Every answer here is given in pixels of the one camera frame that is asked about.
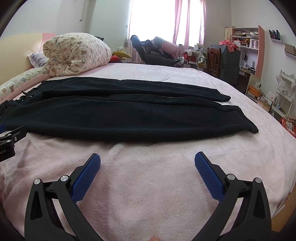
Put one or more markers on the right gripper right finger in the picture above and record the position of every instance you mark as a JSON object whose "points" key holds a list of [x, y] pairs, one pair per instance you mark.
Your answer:
{"points": [[253, 221]]}

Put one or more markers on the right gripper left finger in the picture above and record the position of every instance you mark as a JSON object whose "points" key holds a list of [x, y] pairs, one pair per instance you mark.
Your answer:
{"points": [[41, 219]]}

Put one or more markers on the black pants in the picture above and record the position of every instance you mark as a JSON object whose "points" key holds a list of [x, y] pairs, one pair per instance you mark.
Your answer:
{"points": [[111, 110]]}

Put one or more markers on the long bear print pillow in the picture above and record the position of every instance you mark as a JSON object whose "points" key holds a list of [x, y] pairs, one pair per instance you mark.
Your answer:
{"points": [[15, 85]]}

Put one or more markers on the purple floral small pillow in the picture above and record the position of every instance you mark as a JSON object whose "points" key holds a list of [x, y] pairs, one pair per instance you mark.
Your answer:
{"points": [[38, 59]]}

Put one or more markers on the beige pink headboard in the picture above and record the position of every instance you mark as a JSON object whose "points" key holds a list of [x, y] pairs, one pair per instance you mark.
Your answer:
{"points": [[15, 51]]}

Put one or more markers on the pink fleece bed blanket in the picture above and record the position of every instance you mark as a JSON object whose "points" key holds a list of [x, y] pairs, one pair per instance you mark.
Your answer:
{"points": [[145, 190]]}

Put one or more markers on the rolled floral quilt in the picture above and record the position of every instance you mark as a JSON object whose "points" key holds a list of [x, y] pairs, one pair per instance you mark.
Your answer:
{"points": [[75, 53]]}

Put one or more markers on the white rolling cart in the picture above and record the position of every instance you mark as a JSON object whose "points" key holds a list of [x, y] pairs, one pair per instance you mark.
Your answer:
{"points": [[284, 95]]}

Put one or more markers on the yellow plush toy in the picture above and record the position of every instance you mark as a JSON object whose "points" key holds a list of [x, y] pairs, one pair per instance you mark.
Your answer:
{"points": [[121, 55]]}

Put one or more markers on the dark wooden chair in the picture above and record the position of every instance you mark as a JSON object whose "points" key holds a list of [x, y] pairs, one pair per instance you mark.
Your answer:
{"points": [[213, 61]]}

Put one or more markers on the dark clothes pile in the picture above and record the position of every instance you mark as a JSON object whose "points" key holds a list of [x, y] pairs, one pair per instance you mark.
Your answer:
{"points": [[157, 51]]}

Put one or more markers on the pink white bookshelf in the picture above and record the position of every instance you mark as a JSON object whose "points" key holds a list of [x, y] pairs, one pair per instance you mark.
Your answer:
{"points": [[251, 44]]}

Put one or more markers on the pink curtain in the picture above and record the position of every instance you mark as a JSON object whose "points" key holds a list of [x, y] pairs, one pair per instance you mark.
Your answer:
{"points": [[189, 28]]}

